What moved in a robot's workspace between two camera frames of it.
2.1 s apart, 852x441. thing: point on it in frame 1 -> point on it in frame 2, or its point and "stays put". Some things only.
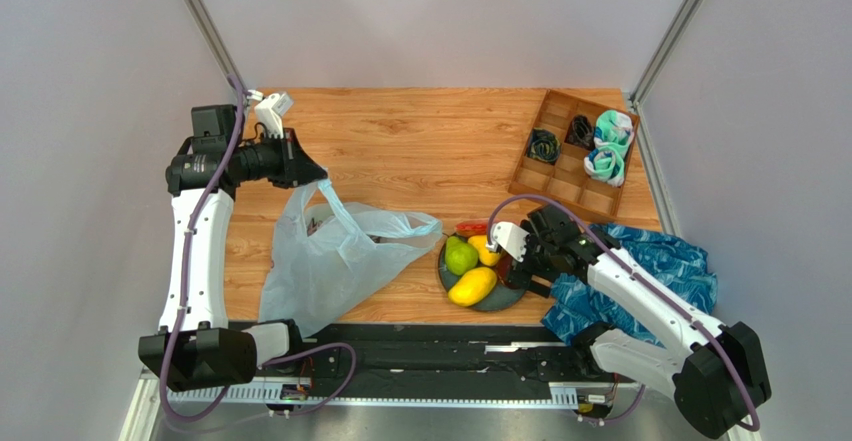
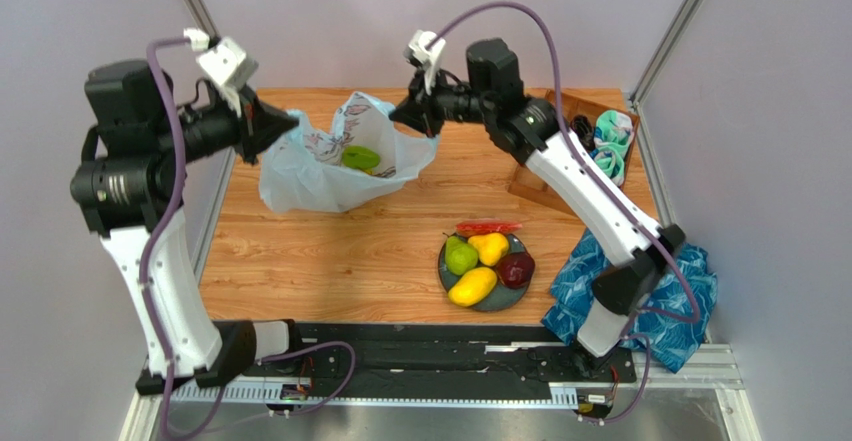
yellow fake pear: [487, 257] stays put
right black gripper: [533, 253] -> [427, 107]
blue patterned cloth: [572, 309] stays put
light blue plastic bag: [326, 258] -> [363, 155]
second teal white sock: [605, 164] stays put
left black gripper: [295, 167] -> [261, 123]
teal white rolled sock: [614, 130] stays put
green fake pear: [460, 257] stays put
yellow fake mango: [473, 286] stays put
